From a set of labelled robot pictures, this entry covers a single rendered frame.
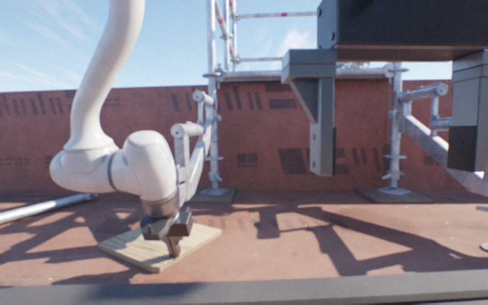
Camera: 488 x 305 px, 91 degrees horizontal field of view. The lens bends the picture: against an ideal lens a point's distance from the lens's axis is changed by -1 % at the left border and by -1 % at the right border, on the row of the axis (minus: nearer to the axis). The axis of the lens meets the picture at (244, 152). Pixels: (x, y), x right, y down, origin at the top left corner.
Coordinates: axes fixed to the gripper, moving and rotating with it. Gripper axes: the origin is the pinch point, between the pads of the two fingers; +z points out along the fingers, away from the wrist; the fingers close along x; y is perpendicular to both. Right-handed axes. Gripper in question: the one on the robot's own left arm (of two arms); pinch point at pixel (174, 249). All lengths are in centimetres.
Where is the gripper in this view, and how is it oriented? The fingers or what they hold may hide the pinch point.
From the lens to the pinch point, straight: 81.7
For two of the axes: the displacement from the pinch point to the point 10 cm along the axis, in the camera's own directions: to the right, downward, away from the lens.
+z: 0.4, 8.7, 5.0
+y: 0.5, -5.0, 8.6
